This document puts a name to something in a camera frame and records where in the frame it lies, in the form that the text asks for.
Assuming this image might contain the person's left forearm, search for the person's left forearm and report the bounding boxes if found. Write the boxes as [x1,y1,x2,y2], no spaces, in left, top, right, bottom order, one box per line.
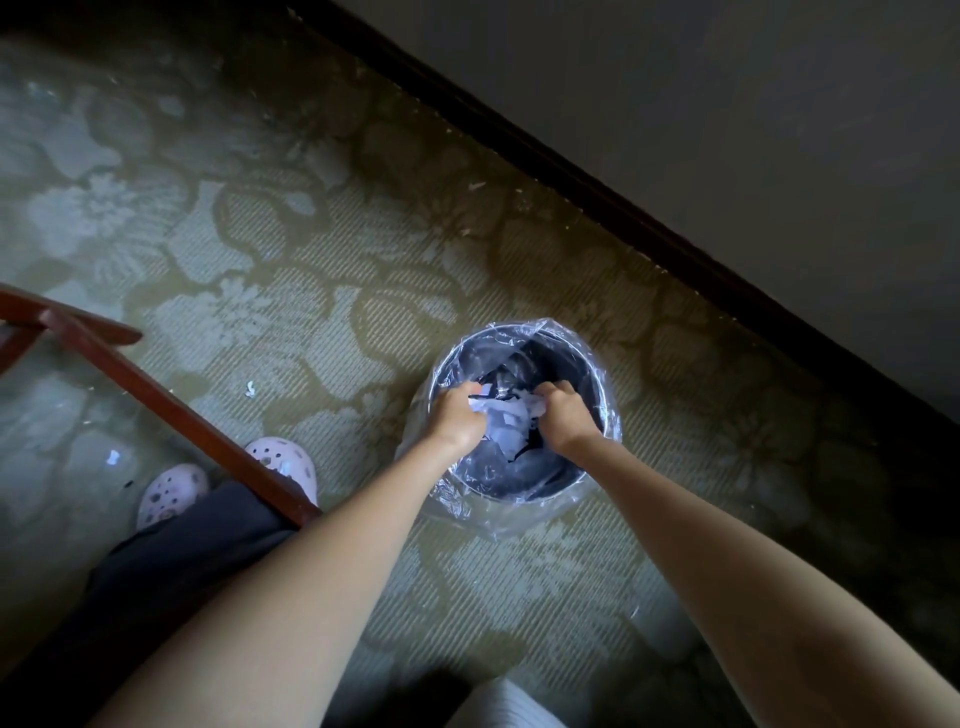
[86,433,481,728]

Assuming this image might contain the white ribbed cloth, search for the white ribbed cloth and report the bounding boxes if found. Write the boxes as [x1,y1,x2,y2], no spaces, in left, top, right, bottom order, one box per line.
[448,675,573,728]

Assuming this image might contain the person's left hand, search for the person's left hand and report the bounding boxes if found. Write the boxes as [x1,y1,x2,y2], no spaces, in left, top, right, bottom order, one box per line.
[430,381,489,455]

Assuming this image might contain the white paper waste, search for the white paper waste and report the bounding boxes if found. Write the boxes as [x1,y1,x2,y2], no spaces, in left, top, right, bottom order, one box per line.
[468,382,549,455]

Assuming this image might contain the clear plastic bin liner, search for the clear plastic bin liner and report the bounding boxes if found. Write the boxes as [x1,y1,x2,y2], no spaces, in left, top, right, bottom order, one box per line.
[396,318,625,538]

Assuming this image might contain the dark round trash bin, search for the dark round trash bin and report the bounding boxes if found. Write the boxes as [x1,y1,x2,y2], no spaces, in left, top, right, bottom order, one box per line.
[427,324,620,505]

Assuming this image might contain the red-brown wooden furniture frame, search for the red-brown wooden furniture frame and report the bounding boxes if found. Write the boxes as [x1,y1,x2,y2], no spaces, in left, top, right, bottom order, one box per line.
[0,283,324,528]

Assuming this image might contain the white perforated clog shoe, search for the white perforated clog shoe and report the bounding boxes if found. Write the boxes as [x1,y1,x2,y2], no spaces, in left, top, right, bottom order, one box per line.
[244,437,321,508]
[135,462,212,531]

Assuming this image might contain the dark trousers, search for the dark trousers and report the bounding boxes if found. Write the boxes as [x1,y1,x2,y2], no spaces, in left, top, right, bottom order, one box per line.
[0,480,303,728]

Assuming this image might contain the person's right forearm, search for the person's right forearm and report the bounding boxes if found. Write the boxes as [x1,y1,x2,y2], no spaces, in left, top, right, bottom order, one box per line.
[561,438,960,728]

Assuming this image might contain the person's right hand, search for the person's right hand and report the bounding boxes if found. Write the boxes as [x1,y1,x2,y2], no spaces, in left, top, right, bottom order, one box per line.
[535,380,606,461]

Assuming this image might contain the dark wooden baseboard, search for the dark wooden baseboard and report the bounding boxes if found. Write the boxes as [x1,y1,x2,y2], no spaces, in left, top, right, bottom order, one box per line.
[288,0,960,425]

